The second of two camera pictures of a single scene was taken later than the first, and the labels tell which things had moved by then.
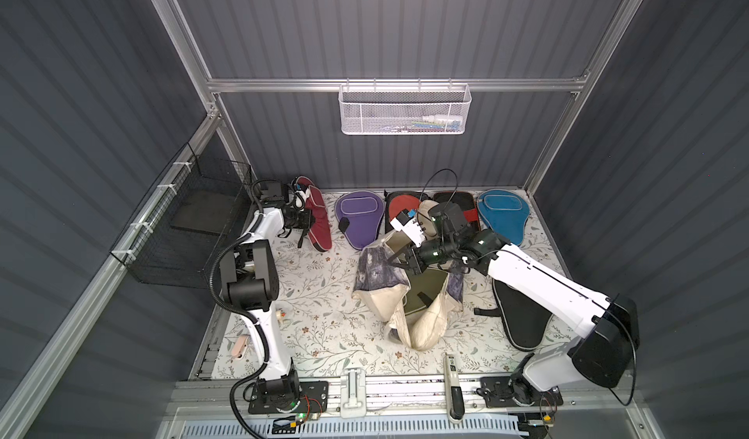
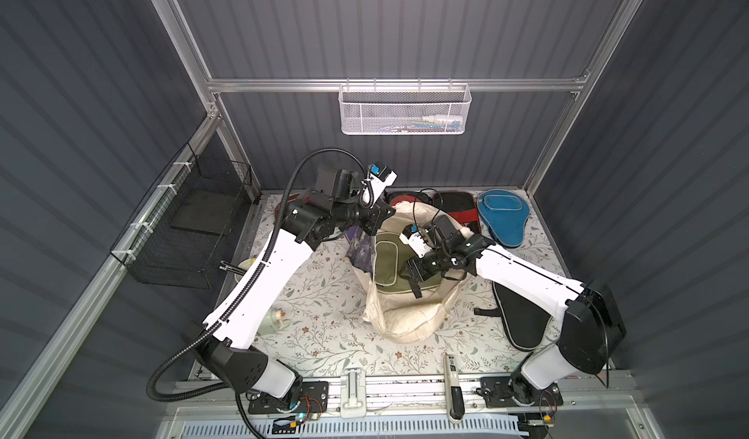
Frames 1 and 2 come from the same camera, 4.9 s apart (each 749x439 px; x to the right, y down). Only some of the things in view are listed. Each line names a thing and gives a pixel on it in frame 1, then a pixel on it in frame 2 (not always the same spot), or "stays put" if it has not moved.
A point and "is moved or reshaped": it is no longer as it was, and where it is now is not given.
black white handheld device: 454,396 stays put
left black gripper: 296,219 to 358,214
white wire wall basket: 408,109 stays put
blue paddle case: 505,213 stays put
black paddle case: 525,322 stays put
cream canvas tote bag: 379,286 is moved or reshaped
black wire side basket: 177,237 stays put
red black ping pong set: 467,201 stays put
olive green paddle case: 424,287 to 390,254
